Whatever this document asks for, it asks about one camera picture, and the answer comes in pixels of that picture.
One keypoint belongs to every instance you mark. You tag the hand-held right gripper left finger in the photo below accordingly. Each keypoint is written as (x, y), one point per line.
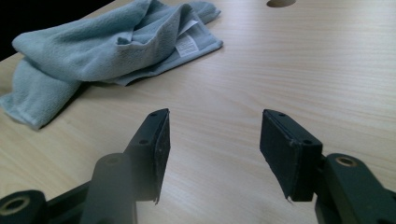
(152, 155)

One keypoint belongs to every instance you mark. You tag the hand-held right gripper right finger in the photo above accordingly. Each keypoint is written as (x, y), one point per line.
(286, 155)

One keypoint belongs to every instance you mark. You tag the light blue towel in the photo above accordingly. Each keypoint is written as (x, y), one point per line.
(93, 53)

